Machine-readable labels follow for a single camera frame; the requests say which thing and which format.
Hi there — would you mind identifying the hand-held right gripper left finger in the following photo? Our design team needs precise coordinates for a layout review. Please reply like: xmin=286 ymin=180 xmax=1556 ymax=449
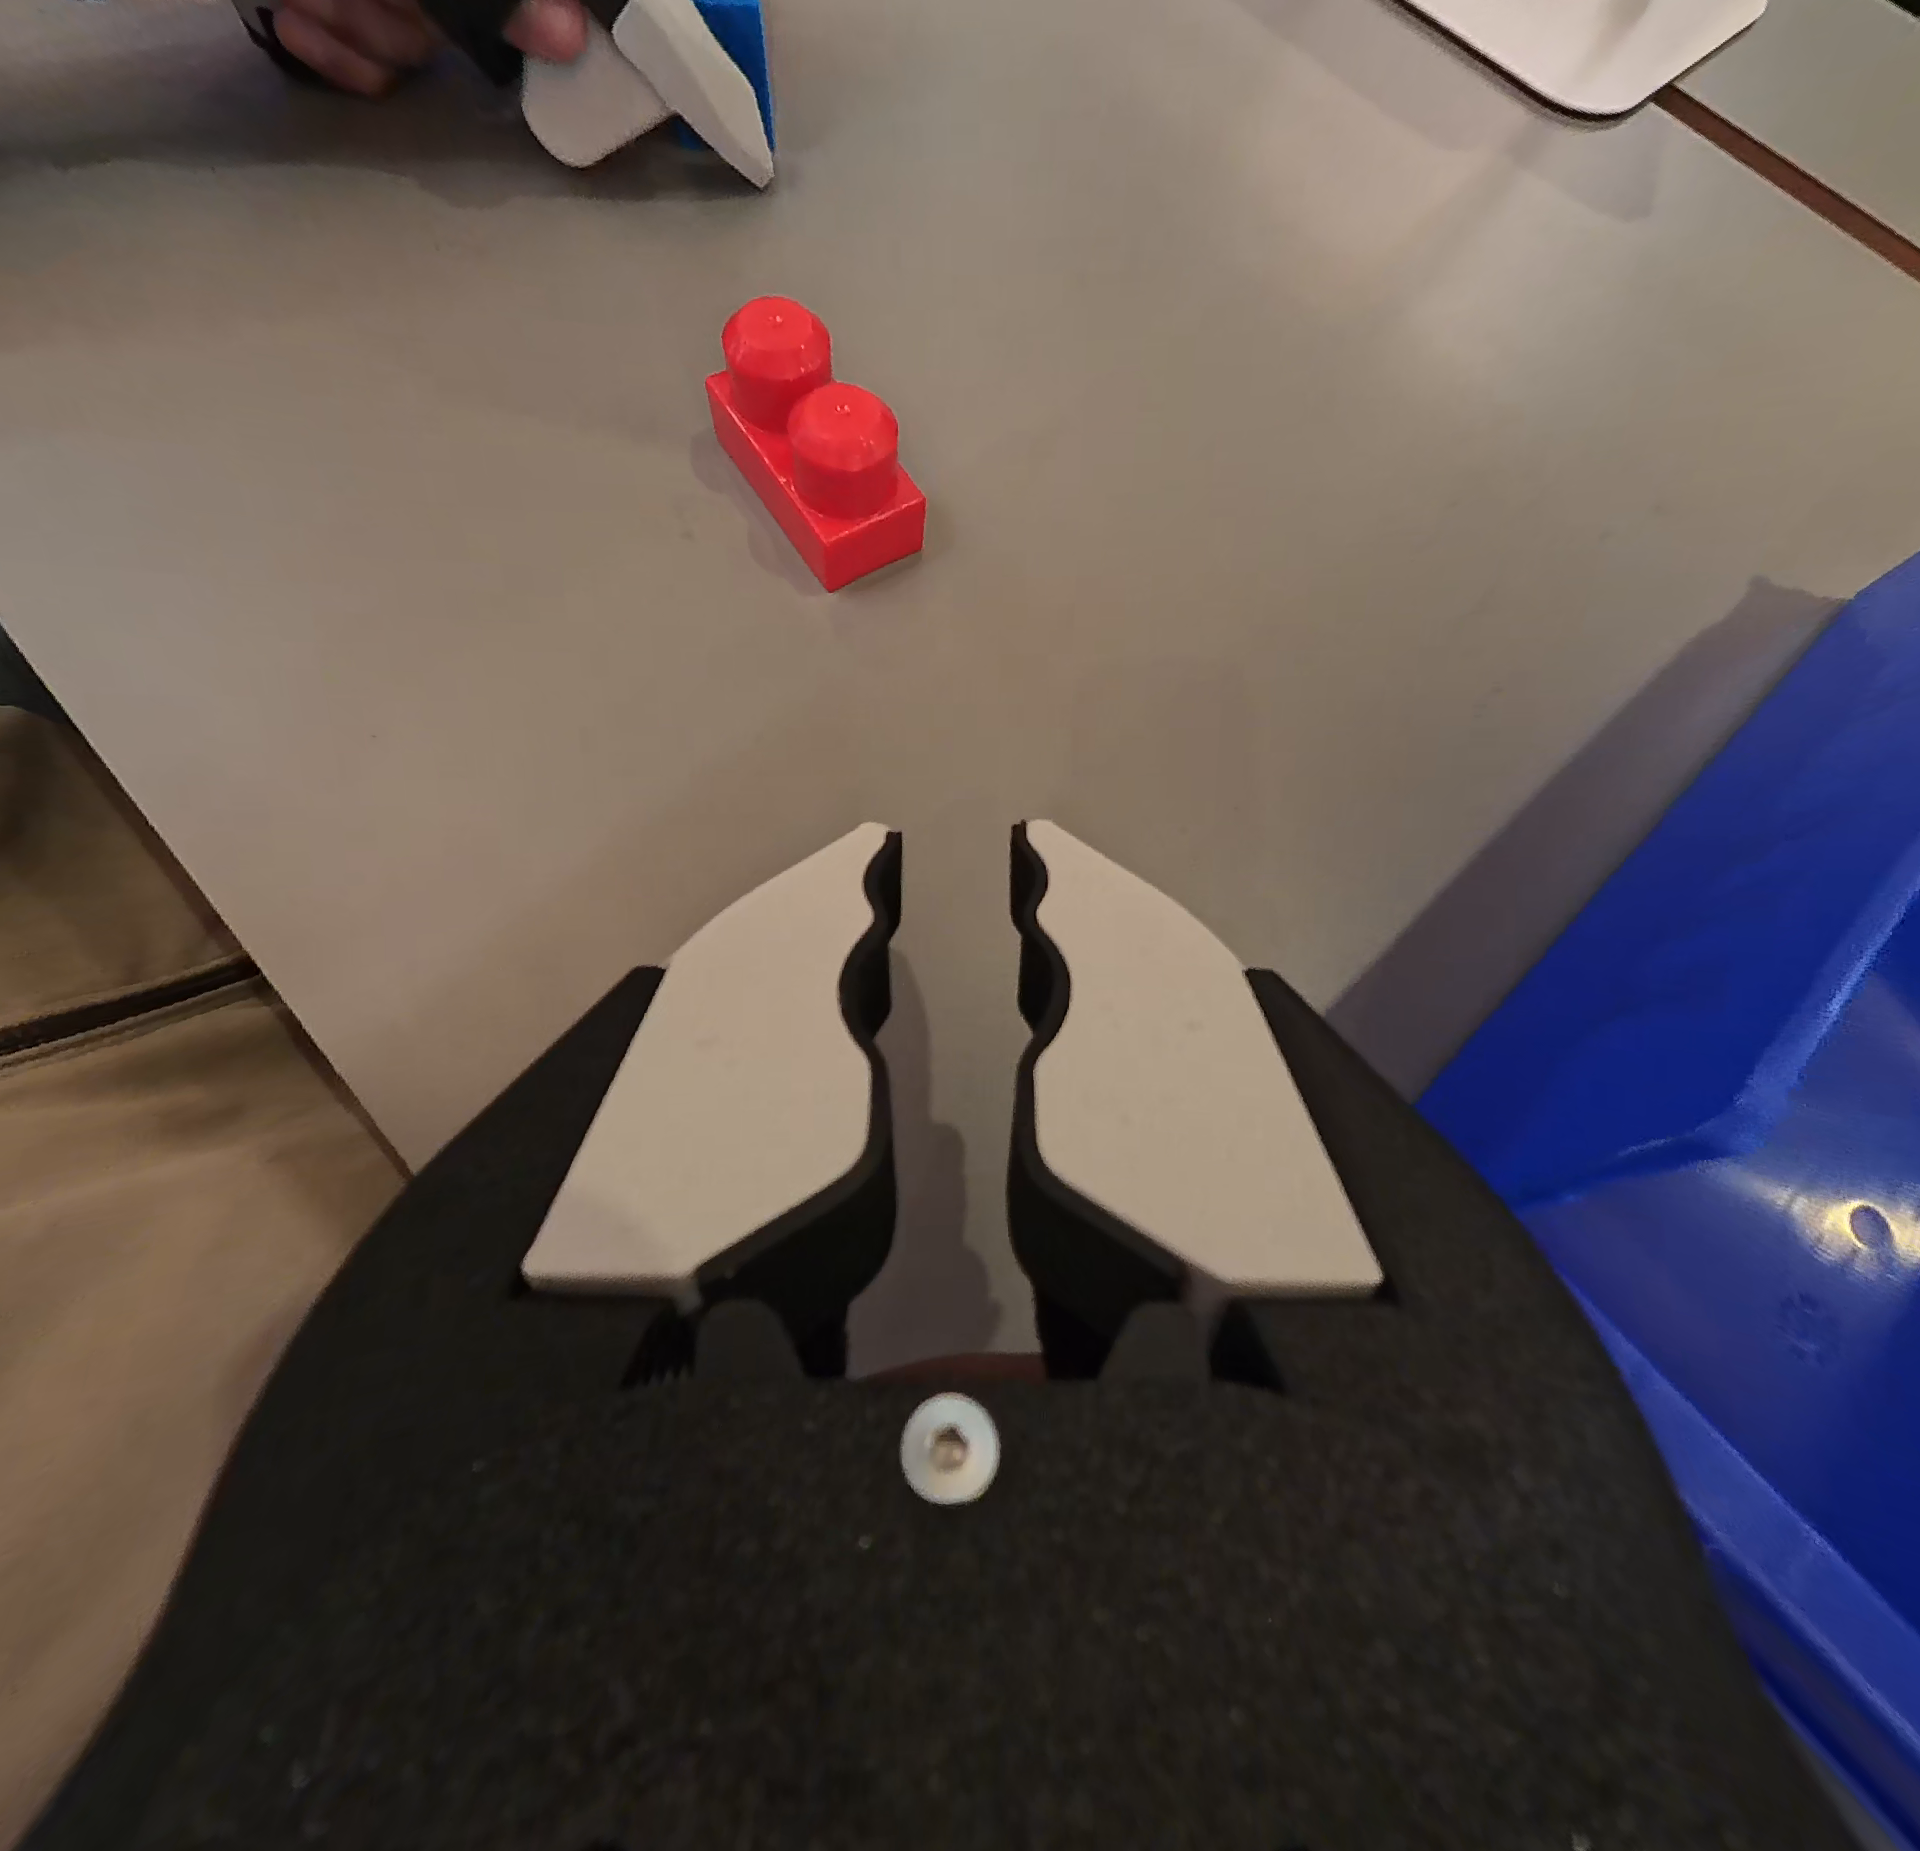
xmin=520 ymin=817 xmax=905 ymax=1379

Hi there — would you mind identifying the blue single-stud block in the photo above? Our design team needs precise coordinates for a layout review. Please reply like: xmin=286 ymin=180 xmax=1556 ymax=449
xmin=659 ymin=0 xmax=779 ymax=160

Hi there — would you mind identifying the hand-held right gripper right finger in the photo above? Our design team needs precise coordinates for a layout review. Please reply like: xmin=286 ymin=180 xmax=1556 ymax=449
xmin=1007 ymin=815 xmax=1385 ymax=1379

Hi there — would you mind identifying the person's left hand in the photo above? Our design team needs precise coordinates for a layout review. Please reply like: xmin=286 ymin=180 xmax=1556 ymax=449
xmin=90 ymin=0 xmax=588 ymax=93

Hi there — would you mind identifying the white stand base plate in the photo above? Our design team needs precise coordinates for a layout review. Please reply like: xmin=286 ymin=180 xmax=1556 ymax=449
xmin=1306 ymin=0 xmax=1767 ymax=120

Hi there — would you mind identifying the blue plastic bin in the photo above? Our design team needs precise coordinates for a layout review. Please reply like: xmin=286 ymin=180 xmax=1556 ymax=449
xmin=1417 ymin=551 xmax=1920 ymax=1851

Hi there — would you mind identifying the red two-stud block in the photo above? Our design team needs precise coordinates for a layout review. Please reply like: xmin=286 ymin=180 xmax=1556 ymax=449
xmin=703 ymin=294 xmax=929 ymax=594

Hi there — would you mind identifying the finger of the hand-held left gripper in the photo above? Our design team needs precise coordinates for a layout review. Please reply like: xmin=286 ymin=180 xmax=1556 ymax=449
xmin=618 ymin=0 xmax=778 ymax=185

